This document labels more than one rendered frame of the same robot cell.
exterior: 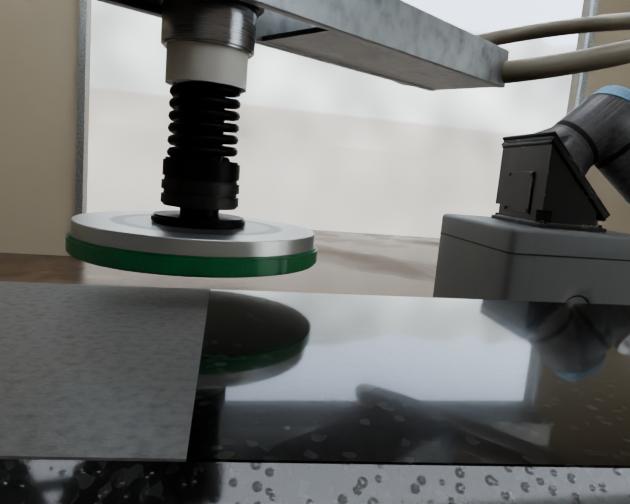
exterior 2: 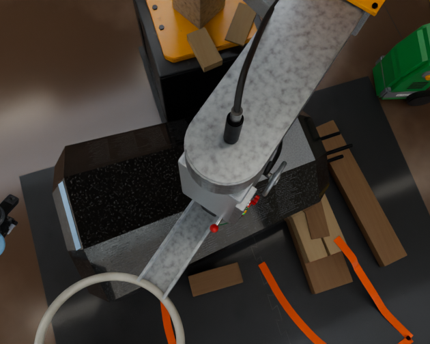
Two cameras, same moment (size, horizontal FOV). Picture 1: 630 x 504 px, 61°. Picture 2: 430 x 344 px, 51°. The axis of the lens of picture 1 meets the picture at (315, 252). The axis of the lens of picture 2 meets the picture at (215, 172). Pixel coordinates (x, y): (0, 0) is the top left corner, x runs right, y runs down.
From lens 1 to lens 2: 203 cm
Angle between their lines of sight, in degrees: 96
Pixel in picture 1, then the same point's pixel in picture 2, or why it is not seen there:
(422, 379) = (171, 166)
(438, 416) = (170, 157)
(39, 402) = not seen: hidden behind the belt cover
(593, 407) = (151, 165)
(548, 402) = (156, 165)
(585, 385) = (149, 173)
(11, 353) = not seen: hidden behind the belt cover
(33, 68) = not seen: outside the picture
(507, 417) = (162, 159)
